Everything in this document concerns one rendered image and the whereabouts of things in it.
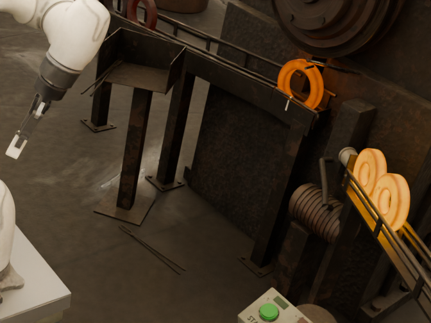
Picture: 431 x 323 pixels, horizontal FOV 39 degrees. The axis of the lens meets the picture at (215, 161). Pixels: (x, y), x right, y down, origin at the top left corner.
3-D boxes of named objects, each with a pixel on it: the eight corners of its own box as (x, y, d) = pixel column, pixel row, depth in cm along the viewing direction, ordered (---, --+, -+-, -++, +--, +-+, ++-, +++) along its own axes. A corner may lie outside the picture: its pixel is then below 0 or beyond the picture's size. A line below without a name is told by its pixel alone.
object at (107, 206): (99, 182, 267) (120, 27, 230) (156, 200, 265) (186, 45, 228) (81, 208, 250) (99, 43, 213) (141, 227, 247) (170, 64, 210)
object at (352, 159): (362, 187, 188) (372, 156, 183) (363, 188, 188) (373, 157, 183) (340, 185, 186) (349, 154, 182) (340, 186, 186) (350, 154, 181)
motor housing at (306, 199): (276, 291, 231) (317, 175, 204) (319, 330, 219) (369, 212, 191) (252, 304, 223) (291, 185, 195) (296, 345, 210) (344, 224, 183)
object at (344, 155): (353, 164, 194) (358, 147, 192) (363, 177, 186) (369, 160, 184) (335, 162, 193) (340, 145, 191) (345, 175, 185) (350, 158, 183)
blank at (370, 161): (372, 140, 180) (362, 138, 180) (393, 164, 167) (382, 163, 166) (357, 186, 187) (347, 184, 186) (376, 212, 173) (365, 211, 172)
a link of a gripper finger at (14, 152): (29, 136, 152) (29, 138, 152) (16, 157, 155) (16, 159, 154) (17, 131, 151) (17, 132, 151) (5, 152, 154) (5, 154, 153)
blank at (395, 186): (392, 163, 167) (381, 162, 166) (417, 191, 153) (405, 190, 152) (376, 212, 173) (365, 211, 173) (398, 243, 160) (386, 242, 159)
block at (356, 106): (338, 156, 213) (360, 95, 200) (356, 168, 208) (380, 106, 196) (319, 163, 206) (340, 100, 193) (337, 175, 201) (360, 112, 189)
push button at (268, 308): (269, 303, 138) (269, 299, 137) (281, 314, 136) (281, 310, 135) (256, 314, 136) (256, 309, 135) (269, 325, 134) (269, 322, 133)
